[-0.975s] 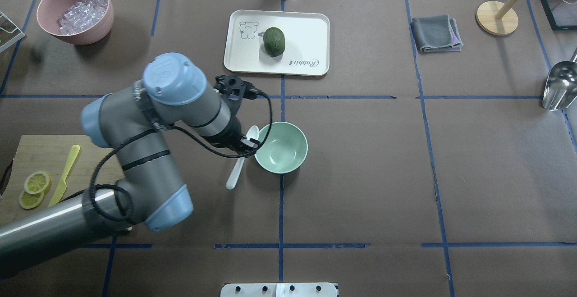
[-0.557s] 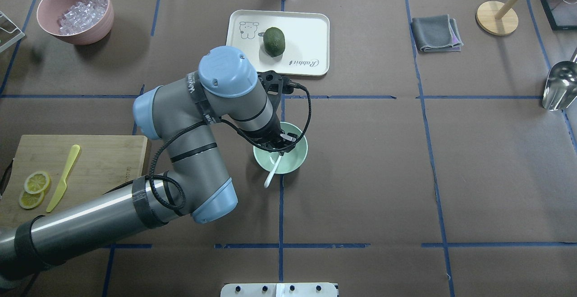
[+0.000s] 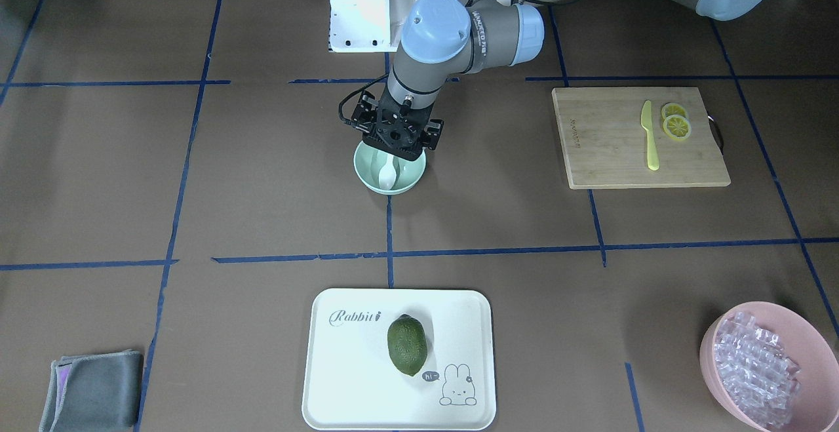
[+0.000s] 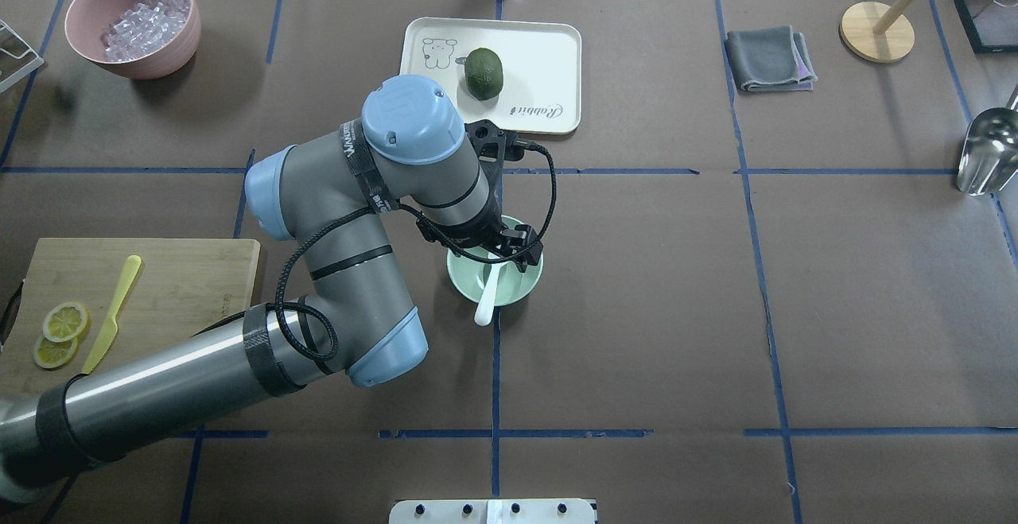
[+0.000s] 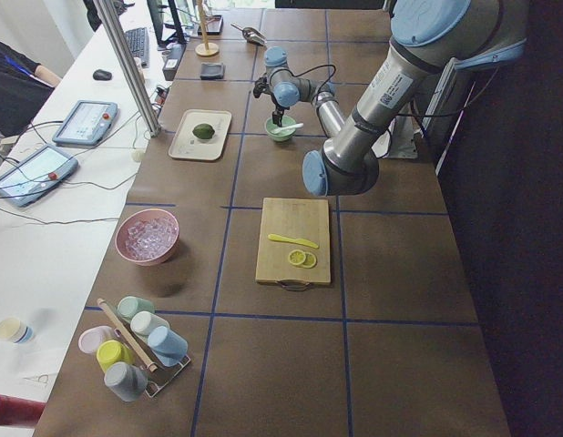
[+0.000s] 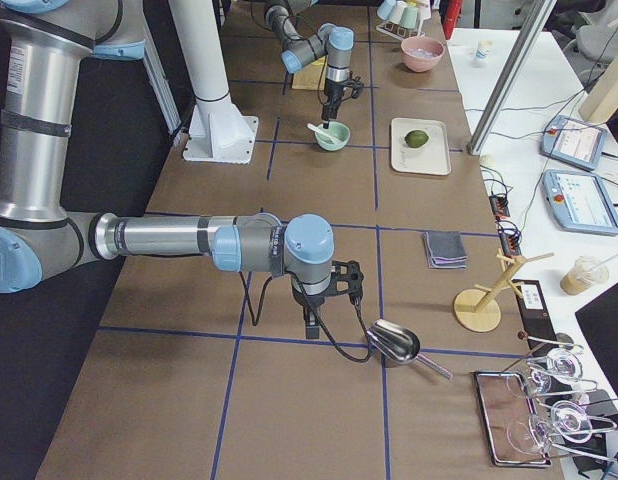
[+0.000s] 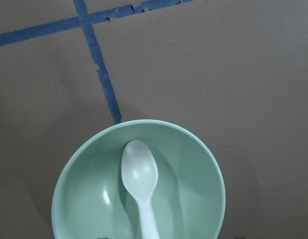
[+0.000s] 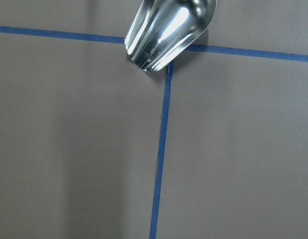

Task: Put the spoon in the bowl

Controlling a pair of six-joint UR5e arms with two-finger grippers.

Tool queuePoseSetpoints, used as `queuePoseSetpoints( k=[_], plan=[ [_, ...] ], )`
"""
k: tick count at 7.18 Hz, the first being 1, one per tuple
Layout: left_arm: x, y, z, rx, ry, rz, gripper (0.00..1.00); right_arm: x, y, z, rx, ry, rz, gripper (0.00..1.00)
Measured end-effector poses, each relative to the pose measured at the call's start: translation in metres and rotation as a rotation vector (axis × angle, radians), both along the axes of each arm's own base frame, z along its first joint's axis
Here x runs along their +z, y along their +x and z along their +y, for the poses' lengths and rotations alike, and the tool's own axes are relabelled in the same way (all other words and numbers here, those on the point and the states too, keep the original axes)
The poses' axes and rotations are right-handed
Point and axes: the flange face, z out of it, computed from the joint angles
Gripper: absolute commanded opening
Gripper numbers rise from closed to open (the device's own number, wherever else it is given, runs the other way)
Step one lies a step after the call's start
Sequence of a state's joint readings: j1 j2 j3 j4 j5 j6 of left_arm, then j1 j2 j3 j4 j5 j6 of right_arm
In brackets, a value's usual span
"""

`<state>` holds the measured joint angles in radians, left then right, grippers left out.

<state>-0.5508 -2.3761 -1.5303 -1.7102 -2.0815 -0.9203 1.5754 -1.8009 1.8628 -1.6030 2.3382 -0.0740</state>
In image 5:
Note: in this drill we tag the person in black shirt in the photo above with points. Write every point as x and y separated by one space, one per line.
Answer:
25 86

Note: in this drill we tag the white pastel cup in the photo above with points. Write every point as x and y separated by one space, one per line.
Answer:
144 322

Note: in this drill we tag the pink pastel cup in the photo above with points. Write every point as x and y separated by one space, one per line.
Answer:
92 338

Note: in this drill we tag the aluminium frame post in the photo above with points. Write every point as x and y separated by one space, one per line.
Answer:
110 21

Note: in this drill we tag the black power adapter box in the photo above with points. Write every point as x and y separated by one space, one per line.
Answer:
171 59

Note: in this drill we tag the yellow plastic knife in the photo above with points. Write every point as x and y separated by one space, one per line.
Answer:
297 241

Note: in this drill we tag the pink bowl of ice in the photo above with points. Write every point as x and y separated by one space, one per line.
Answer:
148 237

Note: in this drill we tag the wooden rack handle rod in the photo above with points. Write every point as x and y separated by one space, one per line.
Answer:
136 345

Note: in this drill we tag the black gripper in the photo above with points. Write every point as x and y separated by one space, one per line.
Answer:
279 109

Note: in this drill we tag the folded grey cloth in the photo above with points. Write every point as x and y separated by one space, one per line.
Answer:
212 71

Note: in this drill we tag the wooden cutting board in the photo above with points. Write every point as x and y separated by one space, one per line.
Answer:
295 218

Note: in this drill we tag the grey pastel cup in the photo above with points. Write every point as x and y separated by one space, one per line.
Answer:
127 381

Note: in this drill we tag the black computer mouse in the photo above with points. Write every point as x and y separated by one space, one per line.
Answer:
102 75

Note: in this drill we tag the white camera pole mount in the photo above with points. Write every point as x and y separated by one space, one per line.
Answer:
398 141

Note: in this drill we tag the black keyboard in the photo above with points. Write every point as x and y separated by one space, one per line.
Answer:
138 44

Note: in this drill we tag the lemon slice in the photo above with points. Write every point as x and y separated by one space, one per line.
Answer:
297 257

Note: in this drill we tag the red object at corner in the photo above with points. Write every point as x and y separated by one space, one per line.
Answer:
18 412

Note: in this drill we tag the white plastic spoon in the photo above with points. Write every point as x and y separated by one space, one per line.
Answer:
285 130

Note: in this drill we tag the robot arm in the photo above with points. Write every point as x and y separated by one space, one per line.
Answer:
426 35

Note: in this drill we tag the white wire cup rack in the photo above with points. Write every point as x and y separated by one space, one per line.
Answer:
159 379

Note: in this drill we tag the far teach pendant tablet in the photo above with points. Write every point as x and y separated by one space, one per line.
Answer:
86 124

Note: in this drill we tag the cream rabbit tray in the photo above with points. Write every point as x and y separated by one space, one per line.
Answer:
185 146

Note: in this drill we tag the green avocado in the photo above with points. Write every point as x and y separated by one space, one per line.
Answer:
203 131

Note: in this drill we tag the mint green bowl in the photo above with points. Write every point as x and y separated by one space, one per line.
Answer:
286 121

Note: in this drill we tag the near teach pendant tablet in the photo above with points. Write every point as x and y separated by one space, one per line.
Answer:
36 175

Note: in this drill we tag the black monitor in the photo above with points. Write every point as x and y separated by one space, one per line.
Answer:
167 27

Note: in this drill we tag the teach pendant tablet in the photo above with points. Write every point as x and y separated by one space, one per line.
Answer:
36 175
86 124

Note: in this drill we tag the metal scoop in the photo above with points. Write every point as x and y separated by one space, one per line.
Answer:
251 35

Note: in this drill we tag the paper cup on desk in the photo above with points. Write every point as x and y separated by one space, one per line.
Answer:
15 331

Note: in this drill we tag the wooden mug tree stand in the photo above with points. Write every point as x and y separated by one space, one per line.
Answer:
206 48

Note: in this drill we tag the green pastel cup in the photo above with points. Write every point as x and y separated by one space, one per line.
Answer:
129 306

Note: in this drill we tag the yellow pastel cup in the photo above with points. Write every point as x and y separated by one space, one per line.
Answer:
110 352

